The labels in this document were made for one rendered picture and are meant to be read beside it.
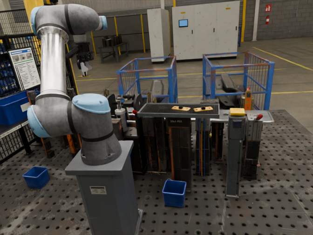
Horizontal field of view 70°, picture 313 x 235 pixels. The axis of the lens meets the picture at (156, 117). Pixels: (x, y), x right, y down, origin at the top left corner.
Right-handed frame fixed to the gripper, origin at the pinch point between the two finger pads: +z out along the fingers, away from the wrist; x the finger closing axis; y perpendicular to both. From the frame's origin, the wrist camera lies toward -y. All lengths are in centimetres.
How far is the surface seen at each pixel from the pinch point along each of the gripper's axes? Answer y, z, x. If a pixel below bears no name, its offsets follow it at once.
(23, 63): -55, -7, 9
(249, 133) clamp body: 103, 27, -21
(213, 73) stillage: 79, 40, 176
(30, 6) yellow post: -65, -47, 43
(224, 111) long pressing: 91, 26, 5
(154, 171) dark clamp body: 51, 55, -24
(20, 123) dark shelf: -33, 25, -29
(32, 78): -55, 6, 13
